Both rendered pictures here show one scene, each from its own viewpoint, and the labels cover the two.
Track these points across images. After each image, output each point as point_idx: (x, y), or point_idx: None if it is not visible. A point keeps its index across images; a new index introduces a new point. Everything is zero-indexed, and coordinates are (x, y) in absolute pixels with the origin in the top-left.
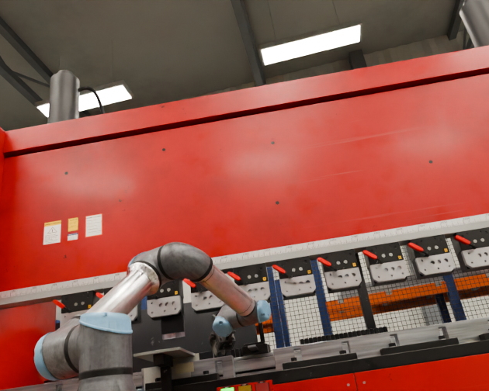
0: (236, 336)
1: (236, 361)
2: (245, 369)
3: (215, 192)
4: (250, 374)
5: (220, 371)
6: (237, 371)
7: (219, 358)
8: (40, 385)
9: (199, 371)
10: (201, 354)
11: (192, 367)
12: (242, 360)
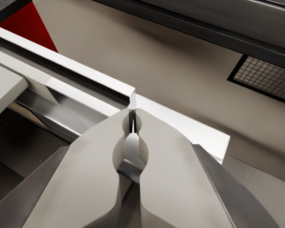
0: None
1: (261, 2)
2: (270, 40)
3: None
4: (273, 56)
5: (197, 12)
6: (244, 33)
7: (139, 170)
8: None
9: (68, 139)
10: (59, 95)
11: (37, 120)
12: (284, 10)
